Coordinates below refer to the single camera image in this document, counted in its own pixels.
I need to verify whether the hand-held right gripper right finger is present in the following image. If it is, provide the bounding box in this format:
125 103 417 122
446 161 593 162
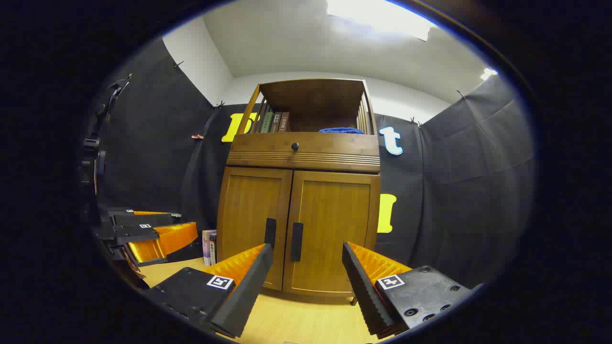
341 241 479 340

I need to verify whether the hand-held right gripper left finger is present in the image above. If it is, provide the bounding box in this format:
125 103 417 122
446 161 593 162
143 243 274 339

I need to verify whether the wooden cabinet door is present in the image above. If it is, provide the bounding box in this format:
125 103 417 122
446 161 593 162
283 171 381 298
218 167 293 291

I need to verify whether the wooden shoe cabinet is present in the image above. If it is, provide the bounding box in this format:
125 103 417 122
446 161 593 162
216 78 382 305

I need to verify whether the white purple carton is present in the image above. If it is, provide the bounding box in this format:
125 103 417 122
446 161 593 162
202 229 219 267

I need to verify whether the black backdrop cloth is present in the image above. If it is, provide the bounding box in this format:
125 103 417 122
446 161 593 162
93 38 535 287

